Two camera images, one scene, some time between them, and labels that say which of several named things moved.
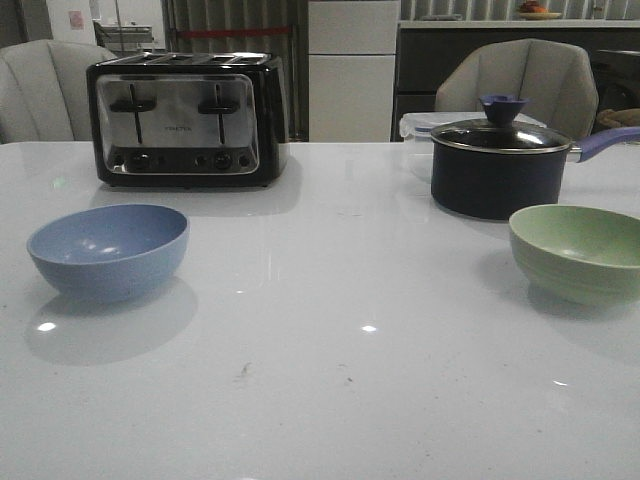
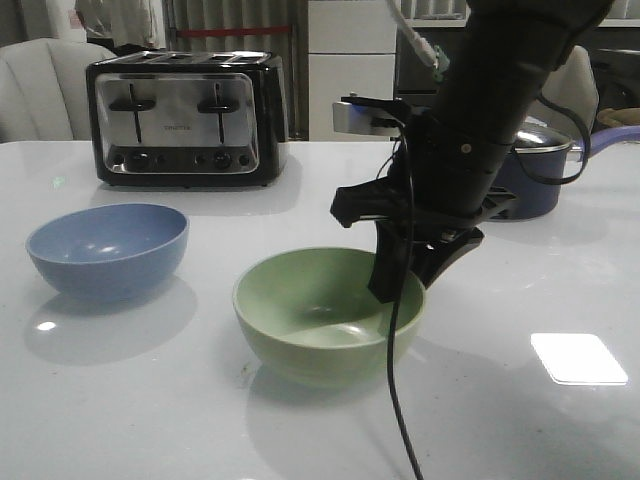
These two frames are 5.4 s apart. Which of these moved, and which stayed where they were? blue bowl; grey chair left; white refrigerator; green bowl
Moved: green bowl
Stayed: grey chair left; blue bowl; white refrigerator
